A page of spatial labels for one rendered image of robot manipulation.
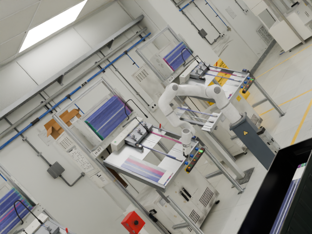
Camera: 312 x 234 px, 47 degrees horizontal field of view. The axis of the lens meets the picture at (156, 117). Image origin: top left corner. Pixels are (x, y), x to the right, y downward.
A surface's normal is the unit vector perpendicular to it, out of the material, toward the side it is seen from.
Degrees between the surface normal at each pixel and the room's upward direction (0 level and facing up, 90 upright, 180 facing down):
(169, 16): 90
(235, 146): 90
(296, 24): 90
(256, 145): 90
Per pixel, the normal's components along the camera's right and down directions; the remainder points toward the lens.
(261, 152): -0.25, 0.35
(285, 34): -0.53, 0.56
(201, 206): 0.53, -0.37
